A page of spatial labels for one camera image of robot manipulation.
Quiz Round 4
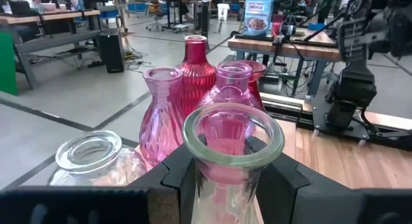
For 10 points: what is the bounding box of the clear squat glass vase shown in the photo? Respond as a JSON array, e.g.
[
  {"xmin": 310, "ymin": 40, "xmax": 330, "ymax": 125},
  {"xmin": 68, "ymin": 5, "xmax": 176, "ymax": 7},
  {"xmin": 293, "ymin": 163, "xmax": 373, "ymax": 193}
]
[{"xmin": 48, "ymin": 129, "xmax": 149, "ymax": 187}]

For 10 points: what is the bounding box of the pink ribbed teardrop vase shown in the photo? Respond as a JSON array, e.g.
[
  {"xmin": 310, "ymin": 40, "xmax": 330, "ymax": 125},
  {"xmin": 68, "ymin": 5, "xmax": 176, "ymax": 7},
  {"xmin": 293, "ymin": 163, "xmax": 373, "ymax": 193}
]
[{"xmin": 138, "ymin": 66, "xmax": 186, "ymax": 167}]

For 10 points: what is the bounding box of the clear tall flared vase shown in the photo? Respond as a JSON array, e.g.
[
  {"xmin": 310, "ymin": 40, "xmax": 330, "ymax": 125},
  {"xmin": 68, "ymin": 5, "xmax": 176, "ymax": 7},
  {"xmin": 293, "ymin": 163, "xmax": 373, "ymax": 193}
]
[{"xmin": 182, "ymin": 102, "xmax": 286, "ymax": 224}]

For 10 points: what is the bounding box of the green panel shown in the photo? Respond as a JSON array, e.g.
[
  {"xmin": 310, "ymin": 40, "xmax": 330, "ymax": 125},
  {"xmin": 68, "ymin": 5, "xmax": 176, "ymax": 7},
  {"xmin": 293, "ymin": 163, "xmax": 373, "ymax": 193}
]
[{"xmin": 0, "ymin": 30, "xmax": 19, "ymax": 97}]

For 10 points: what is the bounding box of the black computer tower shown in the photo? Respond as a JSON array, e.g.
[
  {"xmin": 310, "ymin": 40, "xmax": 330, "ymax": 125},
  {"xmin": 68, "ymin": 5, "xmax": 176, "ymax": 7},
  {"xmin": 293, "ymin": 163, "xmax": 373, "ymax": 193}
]
[{"xmin": 98, "ymin": 28, "xmax": 126, "ymax": 73}]

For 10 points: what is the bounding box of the red plastic cup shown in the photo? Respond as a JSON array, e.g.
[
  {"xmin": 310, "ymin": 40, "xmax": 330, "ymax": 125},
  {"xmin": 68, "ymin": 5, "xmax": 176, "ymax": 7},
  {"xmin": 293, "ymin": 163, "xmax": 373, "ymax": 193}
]
[{"xmin": 272, "ymin": 13, "xmax": 285, "ymax": 37}]

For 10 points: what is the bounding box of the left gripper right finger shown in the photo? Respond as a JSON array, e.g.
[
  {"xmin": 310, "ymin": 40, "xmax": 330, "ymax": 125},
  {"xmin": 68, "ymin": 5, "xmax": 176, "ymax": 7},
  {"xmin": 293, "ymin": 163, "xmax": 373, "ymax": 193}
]
[{"xmin": 256, "ymin": 152, "xmax": 412, "ymax": 224}]

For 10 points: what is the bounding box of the red ribbed bottle vase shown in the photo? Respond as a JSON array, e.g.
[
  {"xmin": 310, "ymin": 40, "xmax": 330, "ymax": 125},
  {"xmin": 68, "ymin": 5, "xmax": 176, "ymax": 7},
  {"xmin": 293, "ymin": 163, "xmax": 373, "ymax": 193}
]
[{"xmin": 176, "ymin": 34, "xmax": 217, "ymax": 118}]

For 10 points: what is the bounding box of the blue cereal box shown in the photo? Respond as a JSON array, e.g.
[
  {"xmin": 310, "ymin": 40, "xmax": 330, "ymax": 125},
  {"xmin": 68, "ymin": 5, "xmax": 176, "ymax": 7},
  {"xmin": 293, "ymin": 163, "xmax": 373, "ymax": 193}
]
[{"xmin": 243, "ymin": 0, "xmax": 274, "ymax": 37}]

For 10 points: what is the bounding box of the red bulbous flared vase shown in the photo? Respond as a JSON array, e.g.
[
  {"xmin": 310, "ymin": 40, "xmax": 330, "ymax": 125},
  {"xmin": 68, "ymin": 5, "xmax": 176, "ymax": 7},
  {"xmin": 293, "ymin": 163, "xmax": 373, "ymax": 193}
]
[{"xmin": 239, "ymin": 59, "xmax": 268, "ymax": 112}]

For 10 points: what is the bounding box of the office chair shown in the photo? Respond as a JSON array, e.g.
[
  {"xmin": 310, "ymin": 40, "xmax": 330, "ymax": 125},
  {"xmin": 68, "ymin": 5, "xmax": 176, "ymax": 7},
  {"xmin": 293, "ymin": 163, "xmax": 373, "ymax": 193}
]
[{"xmin": 144, "ymin": 0, "xmax": 169, "ymax": 32}]

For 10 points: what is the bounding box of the pink ringed bottle vase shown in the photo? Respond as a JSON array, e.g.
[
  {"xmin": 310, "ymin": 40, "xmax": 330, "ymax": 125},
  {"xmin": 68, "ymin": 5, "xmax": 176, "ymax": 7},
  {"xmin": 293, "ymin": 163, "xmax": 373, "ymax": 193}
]
[{"xmin": 196, "ymin": 61, "xmax": 265, "ymax": 113}]

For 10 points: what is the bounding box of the white bin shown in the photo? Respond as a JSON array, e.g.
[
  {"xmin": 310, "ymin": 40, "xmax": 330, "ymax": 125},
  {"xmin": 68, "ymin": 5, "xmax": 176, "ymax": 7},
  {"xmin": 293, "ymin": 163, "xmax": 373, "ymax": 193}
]
[{"xmin": 217, "ymin": 3, "xmax": 230, "ymax": 22}]

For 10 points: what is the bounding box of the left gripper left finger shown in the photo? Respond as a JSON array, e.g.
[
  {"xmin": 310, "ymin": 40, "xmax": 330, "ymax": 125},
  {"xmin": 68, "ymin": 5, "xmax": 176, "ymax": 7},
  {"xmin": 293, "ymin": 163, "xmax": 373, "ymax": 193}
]
[{"xmin": 0, "ymin": 143, "xmax": 198, "ymax": 224}]

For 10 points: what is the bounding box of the black aluminium table frame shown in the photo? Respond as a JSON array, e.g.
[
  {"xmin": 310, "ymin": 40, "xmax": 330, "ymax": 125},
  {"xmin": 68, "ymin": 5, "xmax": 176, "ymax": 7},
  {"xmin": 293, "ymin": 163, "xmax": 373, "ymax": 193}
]
[{"xmin": 260, "ymin": 95, "xmax": 412, "ymax": 153}]

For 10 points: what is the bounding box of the wooden workbench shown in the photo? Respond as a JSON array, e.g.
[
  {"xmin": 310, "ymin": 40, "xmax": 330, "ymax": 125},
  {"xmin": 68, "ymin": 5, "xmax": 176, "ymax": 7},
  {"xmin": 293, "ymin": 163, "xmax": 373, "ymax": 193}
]
[
  {"xmin": 227, "ymin": 26, "xmax": 344, "ymax": 98},
  {"xmin": 0, "ymin": 8, "xmax": 103, "ymax": 91}
]

